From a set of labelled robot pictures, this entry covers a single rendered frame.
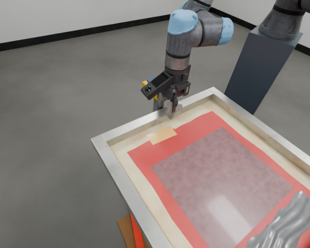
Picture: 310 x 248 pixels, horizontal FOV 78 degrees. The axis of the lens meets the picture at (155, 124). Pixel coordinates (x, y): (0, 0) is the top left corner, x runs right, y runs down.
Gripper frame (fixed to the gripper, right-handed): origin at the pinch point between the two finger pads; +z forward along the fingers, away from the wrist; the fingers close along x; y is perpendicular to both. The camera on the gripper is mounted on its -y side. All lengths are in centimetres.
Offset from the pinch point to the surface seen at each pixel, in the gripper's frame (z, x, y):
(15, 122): 98, 143, -69
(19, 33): 79, 309, -31
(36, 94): 98, 180, -43
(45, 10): 52, 309, 14
